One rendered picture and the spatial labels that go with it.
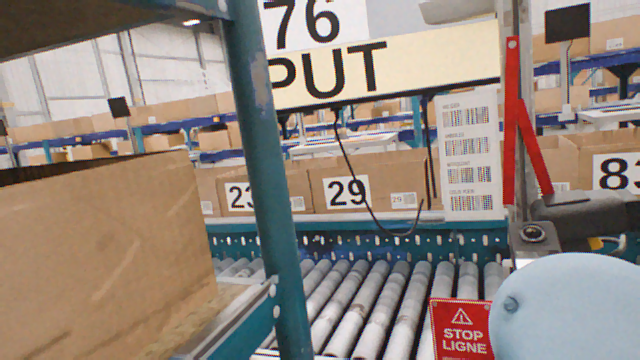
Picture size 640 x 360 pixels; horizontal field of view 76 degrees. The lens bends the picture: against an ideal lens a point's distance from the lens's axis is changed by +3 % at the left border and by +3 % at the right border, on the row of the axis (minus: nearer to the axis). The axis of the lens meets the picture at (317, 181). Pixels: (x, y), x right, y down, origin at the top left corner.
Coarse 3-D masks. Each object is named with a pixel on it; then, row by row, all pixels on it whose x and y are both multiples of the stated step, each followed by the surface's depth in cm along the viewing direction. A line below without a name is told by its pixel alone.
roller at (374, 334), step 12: (396, 264) 123; (408, 264) 124; (396, 276) 115; (384, 288) 110; (396, 288) 109; (384, 300) 102; (396, 300) 105; (384, 312) 97; (372, 324) 92; (384, 324) 93; (372, 336) 88; (384, 336) 91; (360, 348) 84; (372, 348) 84
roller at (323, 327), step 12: (360, 264) 127; (348, 276) 119; (360, 276) 121; (348, 288) 113; (336, 300) 106; (348, 300) 109; (324, 312) 101; (336, 312) 102; (324, 324) 96; (336, 324) 100; (312, 336) 91; (324, 336) 93
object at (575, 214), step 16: (560, 192) 57; (576, 192) 55; (592, 192) 54; (608, 192) 53; (624, 192) 53; (544, 208) 54; (560, 208) 53; (576, 208) 52; (592, 208) 51; (608, 208) 51; (624, 208) 50; (560, 224) 53; (576, 224) 52; (592, 224) 51; (608, 224) 51; (624, 224) 50; (560, 240) 54; (576, 240) 54; (592, 240) 54
